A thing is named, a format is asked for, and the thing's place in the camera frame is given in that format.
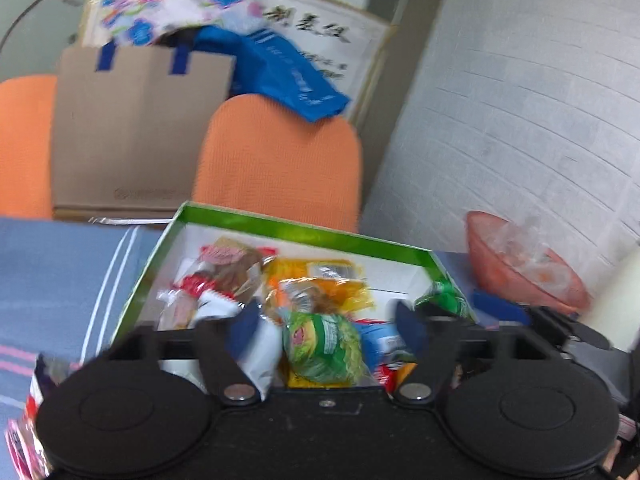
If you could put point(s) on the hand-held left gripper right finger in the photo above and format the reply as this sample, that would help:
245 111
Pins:
411 327

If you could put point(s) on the blue tape strip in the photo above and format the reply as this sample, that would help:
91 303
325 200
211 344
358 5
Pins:
180 60
106 57

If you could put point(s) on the brown cardboard box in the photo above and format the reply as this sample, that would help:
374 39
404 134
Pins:
135 130

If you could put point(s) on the floral printed cloth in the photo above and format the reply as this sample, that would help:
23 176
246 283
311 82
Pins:
180 0

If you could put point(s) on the framed calligraphy picture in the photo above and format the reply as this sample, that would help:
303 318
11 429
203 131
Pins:
345 35

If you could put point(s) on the pile of mixed snack packets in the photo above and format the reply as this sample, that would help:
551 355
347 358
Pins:
25 435

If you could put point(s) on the blue snack packet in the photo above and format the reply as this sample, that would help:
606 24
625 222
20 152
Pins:
385 340

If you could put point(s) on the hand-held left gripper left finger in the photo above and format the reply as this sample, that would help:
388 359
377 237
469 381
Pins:
244 327

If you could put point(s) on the clear plastic wrap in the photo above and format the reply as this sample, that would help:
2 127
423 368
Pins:
530 247

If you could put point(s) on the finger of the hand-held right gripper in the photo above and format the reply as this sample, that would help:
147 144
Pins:
500 307

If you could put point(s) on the green cardboard box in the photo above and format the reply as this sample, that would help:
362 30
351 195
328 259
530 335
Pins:
310 232

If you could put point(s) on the cream thermos jug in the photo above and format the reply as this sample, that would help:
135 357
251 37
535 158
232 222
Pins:
620 300

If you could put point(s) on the pink plastic bowl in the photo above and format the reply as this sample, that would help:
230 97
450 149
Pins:
500 265

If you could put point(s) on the orange chair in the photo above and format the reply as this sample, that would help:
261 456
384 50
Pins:
280 160
25 145

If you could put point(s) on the large green snack packet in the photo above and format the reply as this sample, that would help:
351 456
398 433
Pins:
322 347

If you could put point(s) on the red white pastry packet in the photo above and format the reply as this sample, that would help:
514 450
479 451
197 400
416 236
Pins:
195 297

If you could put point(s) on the brown cookie packet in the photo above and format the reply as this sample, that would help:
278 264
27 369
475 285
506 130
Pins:
230 265

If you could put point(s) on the plain yellow snack packet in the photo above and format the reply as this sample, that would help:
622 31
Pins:
340 280

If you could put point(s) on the blue plastic bag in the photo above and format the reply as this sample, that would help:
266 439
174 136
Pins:
285 70

